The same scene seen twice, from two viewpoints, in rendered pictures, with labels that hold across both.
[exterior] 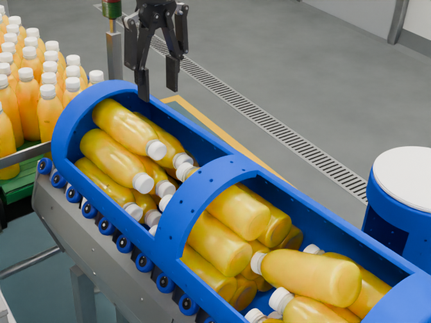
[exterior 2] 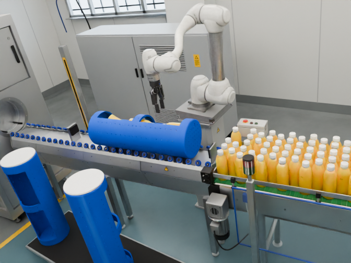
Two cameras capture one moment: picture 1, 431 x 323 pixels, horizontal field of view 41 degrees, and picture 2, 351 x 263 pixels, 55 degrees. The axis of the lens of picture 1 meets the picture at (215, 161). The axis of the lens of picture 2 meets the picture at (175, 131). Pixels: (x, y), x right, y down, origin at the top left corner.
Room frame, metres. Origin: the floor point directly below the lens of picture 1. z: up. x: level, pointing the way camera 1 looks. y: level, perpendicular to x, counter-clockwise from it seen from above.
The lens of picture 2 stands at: (3.15, -0.35, 2.30)
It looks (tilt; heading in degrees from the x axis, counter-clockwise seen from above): 29 degrees down; 166
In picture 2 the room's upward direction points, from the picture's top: 11 degrees counter-clockwise
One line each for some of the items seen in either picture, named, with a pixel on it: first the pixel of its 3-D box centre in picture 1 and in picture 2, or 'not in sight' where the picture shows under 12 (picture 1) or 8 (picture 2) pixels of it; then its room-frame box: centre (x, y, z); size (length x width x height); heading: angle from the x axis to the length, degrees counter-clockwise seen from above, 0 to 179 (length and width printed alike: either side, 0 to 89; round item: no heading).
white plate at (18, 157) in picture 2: not in sight; (18, 156); (0.50, -1.00, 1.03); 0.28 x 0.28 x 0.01
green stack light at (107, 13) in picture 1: (111, 7); (248, 168); (1.82, 0.36, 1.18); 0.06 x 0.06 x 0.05
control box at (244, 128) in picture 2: not in sight; (252, 128); (1.25, 0.72, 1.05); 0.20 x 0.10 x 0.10; 43
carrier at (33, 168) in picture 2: not in sight; (37, 198); (0.50, -1.00, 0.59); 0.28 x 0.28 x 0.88
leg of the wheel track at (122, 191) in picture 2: not in sight; (123, 193); (0.48, -0.29, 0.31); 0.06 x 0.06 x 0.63; 43
